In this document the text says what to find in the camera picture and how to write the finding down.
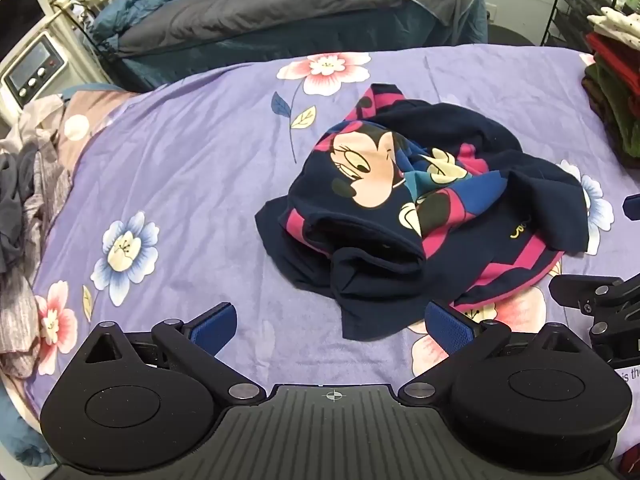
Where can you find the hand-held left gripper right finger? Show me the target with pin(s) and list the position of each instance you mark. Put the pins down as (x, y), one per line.
(450, 331)

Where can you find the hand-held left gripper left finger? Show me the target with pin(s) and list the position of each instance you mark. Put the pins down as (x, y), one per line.
(216, 327)

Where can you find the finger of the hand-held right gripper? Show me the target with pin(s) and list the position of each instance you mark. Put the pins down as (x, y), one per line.
(585, 291)
(633, 209)

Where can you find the navy cartoon print shirt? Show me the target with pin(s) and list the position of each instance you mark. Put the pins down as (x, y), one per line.
(370, 270)

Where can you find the pile of grey clothes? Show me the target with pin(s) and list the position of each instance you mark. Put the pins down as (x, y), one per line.
(27, 200)

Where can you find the green folded garment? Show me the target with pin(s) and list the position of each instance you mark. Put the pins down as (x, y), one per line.
(625, 110)

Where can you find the dark maroon folded garment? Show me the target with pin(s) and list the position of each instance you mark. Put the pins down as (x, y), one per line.
(597, 97)

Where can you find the red folded garment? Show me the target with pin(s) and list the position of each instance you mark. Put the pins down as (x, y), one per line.
(617, 50)

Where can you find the purple floral bedsheet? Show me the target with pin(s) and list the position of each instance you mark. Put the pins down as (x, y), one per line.
(200, 160)

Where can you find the cream dotted folded garment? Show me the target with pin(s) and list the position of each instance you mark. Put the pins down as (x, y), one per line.
(620, 22)

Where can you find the black round stool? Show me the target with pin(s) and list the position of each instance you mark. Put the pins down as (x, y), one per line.
(510, 36)

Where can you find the teal cloth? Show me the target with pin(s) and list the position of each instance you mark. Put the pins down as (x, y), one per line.
(20, 430)

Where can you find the brown dotted pillow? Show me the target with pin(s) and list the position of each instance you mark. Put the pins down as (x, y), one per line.
(92, 107)

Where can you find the bed with teal skirt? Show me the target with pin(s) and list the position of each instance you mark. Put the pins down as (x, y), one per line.
(260, 47)

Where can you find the white machine with display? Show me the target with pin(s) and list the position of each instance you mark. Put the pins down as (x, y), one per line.
(35, 66)

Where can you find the white wall outlet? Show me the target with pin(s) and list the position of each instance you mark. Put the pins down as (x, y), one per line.
(493, 13)

